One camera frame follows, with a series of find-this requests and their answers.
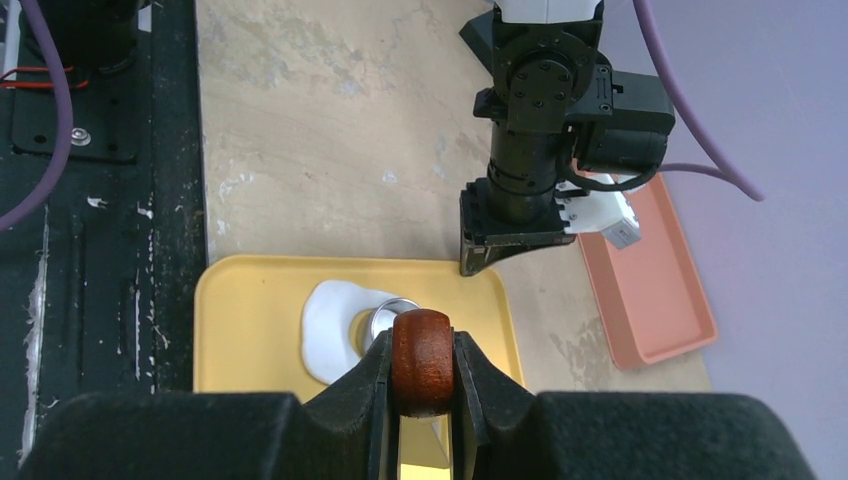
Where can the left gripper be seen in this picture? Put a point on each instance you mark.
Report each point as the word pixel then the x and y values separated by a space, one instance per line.
pixel 496 225

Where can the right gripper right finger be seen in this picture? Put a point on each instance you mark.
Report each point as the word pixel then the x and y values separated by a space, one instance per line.
pixel 503 431

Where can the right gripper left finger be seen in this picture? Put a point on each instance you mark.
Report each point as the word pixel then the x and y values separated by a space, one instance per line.
pixel 345 432

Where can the metal ring cutter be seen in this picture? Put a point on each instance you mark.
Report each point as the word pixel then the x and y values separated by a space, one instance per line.
pixel 382 317

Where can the white dough ball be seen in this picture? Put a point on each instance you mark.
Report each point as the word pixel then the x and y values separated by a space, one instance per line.
pixel 332 318

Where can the yellow tray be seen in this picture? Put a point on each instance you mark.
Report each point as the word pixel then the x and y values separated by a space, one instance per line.
pixel 248 323

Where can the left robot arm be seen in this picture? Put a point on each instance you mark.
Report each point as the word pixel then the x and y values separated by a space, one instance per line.
pixel 571 136

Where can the pink tray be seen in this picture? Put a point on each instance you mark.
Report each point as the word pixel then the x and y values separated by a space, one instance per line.
pixel 649 295

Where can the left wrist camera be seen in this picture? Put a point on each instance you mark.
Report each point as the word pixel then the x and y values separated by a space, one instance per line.
pixel 608 213

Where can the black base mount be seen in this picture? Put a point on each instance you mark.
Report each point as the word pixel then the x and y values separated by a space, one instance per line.
pixel 97 284

